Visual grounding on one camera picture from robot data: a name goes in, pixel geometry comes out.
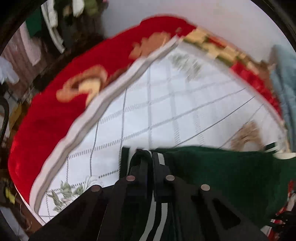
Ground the green and cream varsity jacket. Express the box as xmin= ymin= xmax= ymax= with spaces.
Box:
xmin=119 ymin=142 xmax=296 ymax=241

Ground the white checked bed sheet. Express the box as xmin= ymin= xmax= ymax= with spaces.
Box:
xmin=28 ymin=38 xmax=290 ymax=225

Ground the red floral blanket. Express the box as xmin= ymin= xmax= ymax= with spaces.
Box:
xmin=8 ymin=15 xmax=281 ymax=204

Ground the light blue towel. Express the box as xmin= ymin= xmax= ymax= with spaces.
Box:
xmin=270 ymin=45 xmax=295 ymax=152

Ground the black cable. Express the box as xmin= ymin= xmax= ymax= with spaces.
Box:
xmin=0 ymin=96 xmax=10 ymax=144

